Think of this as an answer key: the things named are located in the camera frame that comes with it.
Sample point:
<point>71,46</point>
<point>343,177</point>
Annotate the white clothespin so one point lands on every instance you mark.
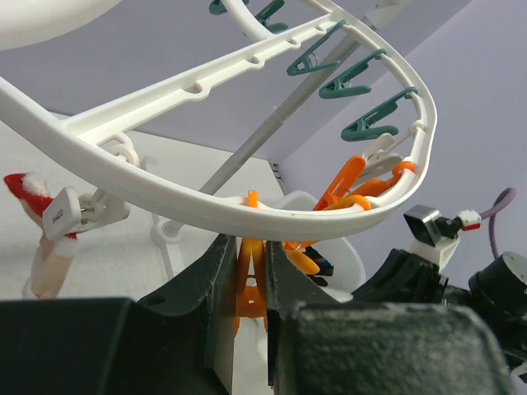
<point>70,213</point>

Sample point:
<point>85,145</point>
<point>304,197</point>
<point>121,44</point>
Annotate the white plastic basket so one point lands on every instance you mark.
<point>348,270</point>

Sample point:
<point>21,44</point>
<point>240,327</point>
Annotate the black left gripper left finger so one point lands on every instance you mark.
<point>177,340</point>

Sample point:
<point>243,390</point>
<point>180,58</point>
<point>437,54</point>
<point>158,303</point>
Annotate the white drying rack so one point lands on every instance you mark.
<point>166,233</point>

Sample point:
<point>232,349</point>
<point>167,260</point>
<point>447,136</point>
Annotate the black blue patterned sock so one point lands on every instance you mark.
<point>325,267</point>

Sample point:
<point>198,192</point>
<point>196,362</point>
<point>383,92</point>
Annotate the white round sock hanger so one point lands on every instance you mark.
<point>126,94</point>

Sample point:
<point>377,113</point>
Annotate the red santa sock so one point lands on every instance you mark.
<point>53,258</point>

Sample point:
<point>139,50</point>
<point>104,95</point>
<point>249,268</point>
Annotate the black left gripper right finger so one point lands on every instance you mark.
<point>317,345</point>

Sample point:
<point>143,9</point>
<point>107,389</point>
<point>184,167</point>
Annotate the orange clothespin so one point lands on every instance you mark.
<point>251,283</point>

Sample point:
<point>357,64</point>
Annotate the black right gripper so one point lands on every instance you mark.
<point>403,278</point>

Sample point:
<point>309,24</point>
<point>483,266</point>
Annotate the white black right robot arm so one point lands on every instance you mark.
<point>497,294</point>

